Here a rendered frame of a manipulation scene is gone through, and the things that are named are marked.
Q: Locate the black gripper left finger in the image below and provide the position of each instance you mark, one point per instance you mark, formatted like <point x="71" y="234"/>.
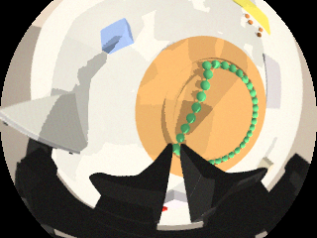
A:
<point x="146" y="188"/>

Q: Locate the orange round board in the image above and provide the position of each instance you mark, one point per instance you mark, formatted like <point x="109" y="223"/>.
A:
<point x="169" y="87"/>

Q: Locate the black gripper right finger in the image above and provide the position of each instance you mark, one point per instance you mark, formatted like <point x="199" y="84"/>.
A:
<point x="207" y="186"/>

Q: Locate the light blue block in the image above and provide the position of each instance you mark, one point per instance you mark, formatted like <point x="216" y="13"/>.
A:
<point x="116" y="36"/>

